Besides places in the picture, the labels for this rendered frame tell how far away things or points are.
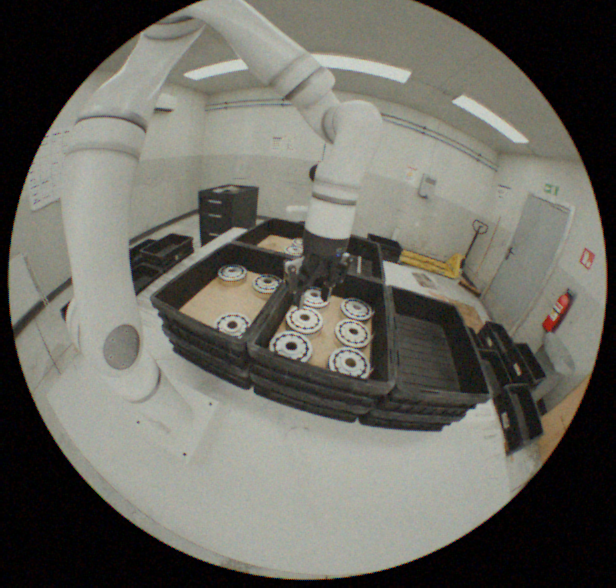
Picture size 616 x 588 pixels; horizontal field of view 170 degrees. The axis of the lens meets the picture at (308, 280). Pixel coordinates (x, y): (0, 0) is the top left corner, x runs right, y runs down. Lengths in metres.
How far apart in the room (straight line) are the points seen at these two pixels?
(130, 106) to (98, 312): 0.19
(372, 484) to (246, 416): 0.37
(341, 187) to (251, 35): 0.23
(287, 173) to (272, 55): 3.69
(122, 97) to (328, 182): 0.27
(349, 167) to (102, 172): 0.27
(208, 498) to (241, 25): 0.77
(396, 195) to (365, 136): 3.60
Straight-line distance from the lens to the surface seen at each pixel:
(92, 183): 0.21
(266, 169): 4.05
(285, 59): 0.27
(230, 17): 0.29
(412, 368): 0.61
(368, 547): 0.63
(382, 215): 3.87
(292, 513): 0.55
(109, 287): 0.23
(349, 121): 0.27
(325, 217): 0.29
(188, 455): 0.48
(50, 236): 3.20
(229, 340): 0.41
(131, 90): 0.25
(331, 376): 0.37
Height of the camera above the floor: 1.24
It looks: 33 degrees down
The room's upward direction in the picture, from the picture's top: 11 degrees clockwise
